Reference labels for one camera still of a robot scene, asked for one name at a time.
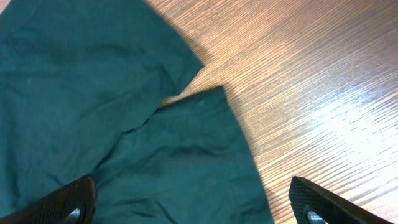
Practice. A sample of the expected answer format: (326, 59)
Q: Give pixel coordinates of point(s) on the black shorts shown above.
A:
(82, 87)

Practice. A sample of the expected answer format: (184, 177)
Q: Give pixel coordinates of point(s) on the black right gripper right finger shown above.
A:
(312, 203)

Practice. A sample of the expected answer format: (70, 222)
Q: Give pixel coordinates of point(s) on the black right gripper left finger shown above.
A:
(73, 203)

